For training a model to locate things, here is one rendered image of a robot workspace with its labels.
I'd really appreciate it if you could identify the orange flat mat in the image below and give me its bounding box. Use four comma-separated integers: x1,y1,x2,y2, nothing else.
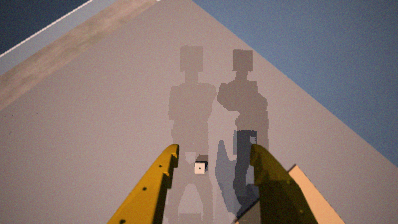
235,165,345,224

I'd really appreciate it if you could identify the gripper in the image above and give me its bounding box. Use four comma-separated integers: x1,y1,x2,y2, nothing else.
107,144,318,224

